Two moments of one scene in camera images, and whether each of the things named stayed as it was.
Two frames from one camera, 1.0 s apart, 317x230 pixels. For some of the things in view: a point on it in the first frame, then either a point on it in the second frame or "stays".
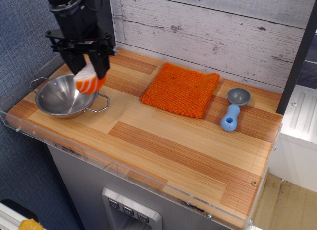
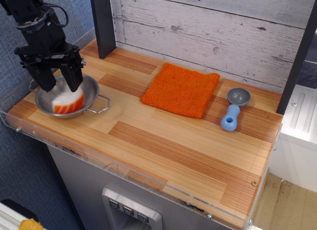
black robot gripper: (76, 32) -> (46, 50)
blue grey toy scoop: (236, 97) stays
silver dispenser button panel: (122, 212) stays
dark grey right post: (292, 82) stays
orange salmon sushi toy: (86, 80) -> (68, 101)
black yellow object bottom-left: (14, 216) stays
